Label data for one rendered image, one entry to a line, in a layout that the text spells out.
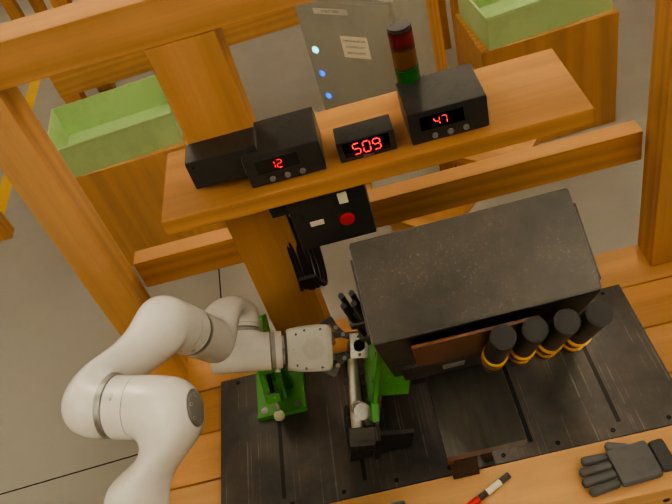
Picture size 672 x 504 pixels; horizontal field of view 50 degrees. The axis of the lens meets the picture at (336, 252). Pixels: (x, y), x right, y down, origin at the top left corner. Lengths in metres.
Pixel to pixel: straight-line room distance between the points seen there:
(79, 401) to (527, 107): 1.01
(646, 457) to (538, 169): 0.70
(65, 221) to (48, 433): 1.92
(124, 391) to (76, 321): 2.75
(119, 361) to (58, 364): 2.54
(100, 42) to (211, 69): 0.21
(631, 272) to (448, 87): 0.84
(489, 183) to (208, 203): 0.71
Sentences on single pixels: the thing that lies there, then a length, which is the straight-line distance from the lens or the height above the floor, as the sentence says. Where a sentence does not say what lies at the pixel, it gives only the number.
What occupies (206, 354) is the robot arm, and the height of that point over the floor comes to 1.44.
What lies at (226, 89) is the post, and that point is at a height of 1.73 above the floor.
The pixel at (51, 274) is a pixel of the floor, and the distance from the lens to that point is 4.26.
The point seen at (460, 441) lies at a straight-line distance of 1.50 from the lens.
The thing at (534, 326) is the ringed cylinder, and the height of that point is 1.56.
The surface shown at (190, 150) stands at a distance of 1.52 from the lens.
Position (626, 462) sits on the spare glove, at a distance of 1.71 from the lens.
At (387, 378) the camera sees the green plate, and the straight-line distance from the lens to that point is 1.56.
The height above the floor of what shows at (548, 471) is 0.90.
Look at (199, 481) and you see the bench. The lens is 1.92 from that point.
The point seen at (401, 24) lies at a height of 1.74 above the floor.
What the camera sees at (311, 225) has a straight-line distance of 1.55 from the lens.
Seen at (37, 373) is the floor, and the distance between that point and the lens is 3.78.
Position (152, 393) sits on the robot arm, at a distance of 1.13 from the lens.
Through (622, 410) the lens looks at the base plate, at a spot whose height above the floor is 0.90.
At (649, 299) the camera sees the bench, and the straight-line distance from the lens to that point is 2.03.
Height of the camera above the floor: 2.43
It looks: 43 degrees down
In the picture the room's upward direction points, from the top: 19 degrees counter-clockwise
